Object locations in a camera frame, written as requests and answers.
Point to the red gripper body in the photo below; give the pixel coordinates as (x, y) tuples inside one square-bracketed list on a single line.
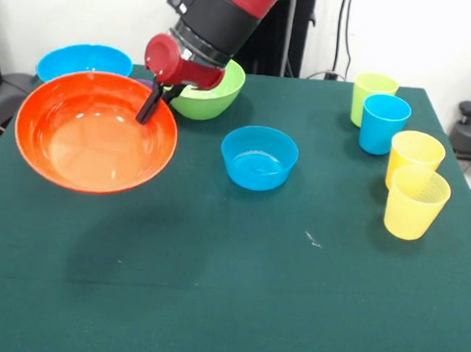
[(163, 56)]

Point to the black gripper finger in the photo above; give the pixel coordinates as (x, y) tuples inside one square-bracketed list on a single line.
[(149, 108), (172, 93)]

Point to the purple cup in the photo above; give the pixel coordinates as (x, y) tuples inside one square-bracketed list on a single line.
[(145, 82)]

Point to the orange bowl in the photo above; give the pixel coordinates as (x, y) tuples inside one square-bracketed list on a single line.
[(95, 140)]

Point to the small blue bowl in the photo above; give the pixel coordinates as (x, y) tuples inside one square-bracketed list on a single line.
[(256, 173)]

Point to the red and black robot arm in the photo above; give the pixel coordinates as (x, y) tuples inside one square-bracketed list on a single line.
[(219, 15)]

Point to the green bowl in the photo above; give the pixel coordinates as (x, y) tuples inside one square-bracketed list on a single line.
[(208, 104)]

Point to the large blue bowl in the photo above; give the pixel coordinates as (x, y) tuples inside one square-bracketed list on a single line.
[(85, 58)]

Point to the dark green tablecloth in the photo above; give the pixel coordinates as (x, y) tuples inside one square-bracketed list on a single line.
[(228, 273)]

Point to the green cup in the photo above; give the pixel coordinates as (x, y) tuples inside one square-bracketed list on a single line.
[(371, 89)]

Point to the blue cup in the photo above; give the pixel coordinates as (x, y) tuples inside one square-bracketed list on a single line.
[(384, 126)]

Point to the yellow cup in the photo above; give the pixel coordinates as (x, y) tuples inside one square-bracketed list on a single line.
[(414, 210), (417, 151)]

